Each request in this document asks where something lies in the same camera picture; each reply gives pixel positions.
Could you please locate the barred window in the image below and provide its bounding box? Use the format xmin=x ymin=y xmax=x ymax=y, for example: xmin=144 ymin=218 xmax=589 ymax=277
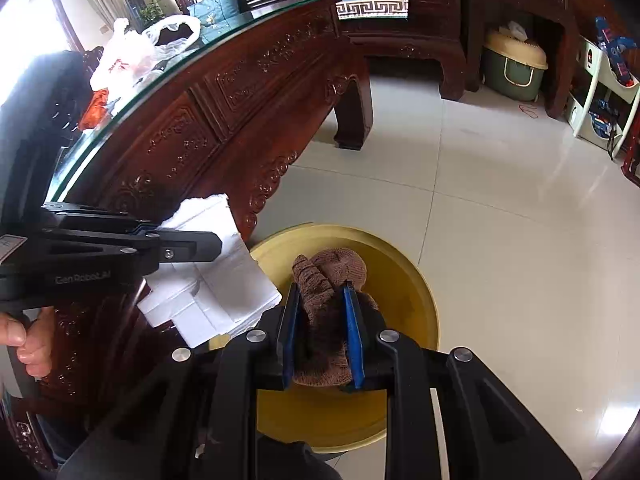
xmin=30 ymin=0 xmax=83 ymax=53

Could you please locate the person's left hand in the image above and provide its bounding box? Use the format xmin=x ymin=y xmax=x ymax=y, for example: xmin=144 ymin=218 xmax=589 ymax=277
xmin=0 ymin=306 xmax=57 ymax=380

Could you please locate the blue floral cushion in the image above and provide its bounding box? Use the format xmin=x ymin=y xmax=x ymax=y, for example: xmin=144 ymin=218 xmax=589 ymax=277
xmin=187 ymin=0 xmax=251 ymax=43

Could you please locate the carved wooden coffee table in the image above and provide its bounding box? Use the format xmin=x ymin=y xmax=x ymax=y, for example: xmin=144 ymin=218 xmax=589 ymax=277
xmin=0 ymin=0 xmax=375 ymax=471

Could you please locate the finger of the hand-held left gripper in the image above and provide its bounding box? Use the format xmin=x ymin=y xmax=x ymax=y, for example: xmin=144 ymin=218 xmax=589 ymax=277
xmin=41 ymin=201 xmax=161 ymax=238
xmin=42 ymin=229 xmax=223 ymax=277

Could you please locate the green potted plant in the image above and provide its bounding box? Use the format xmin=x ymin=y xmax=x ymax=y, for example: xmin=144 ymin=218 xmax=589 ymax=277
xmin=139 ymin=0 xmax=168 ymax=28

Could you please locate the green beige pet carrier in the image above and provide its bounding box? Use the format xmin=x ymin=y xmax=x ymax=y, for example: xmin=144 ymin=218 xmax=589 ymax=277
xmin=482 ymin=20 xmax=551 ymax=102

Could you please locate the clear pink plastic bag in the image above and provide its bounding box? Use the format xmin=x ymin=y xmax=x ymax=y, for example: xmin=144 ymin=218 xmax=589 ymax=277
xmin=90 ymin=15 xmax=202 ymax=92

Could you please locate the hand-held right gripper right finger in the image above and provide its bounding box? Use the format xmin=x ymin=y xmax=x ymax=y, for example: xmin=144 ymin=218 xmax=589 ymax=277
xmin=341 ymin=280 xmax=583 ymax=480

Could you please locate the yellow round bin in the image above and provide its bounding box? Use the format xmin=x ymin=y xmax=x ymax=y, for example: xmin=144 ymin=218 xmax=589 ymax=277
xmin=207 ymin=224 xmax=441 ymax=453

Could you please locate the white foam block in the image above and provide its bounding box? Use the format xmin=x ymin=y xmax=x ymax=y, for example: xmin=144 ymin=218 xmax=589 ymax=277
xmin=137 ymin=192 xmax=281 ymax=348

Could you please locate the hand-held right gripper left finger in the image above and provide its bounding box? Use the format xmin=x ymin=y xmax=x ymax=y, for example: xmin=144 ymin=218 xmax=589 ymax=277
xmin=57 ymin=282 xmax=303 ymax=480

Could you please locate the orange crumpled paper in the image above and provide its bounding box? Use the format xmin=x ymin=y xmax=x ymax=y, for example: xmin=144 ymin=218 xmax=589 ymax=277
xmin=80 ymin=88 xmax=112 ymax=131

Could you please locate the white toy rack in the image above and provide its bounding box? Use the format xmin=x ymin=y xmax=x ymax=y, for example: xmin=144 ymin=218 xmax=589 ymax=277
xmin=567 ymin=17 xmax=640 ymax=161

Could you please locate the brown knitted cloth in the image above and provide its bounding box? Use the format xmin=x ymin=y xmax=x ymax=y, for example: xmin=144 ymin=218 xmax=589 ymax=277
xmin=291 ymin=247 xmax=381 ymax=388

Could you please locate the carved wooden sofa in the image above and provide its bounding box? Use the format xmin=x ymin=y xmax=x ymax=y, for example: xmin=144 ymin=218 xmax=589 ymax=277
xmin=172 ymin=0 xmax=468 ymax=101

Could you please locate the blue sofa seat pad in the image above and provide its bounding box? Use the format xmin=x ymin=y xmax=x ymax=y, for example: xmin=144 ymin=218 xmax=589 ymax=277
xmin=235 ymin=0 xmax=412 ymax=22

